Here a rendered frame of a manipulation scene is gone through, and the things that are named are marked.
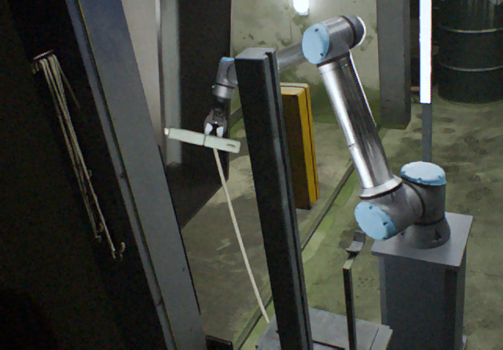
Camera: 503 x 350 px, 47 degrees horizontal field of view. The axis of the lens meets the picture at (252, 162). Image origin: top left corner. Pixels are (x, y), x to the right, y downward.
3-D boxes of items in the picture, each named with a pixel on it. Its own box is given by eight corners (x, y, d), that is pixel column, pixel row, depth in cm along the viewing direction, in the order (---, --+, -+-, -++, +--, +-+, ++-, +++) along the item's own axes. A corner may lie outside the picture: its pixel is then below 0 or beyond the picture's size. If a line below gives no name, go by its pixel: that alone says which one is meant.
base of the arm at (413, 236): (454, 222, 214) (455, 200, 209) (445, 252, 199) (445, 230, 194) (403, 215, 222) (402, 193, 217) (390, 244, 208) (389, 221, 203)
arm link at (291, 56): (374, 1, 189) (270, 50, 248) (346, 11, 183) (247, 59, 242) (386, 35, 190) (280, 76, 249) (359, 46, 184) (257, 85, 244)
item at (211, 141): (238, 137, 264) (241, 143, 242) (236, 147, 265) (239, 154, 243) (133, 113, 258) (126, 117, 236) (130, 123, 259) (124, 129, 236)
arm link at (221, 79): (229, 57, 237) (216, 53, 245) (222, 86, 239) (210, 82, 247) (247, 61, 243) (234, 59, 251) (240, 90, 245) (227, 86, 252)
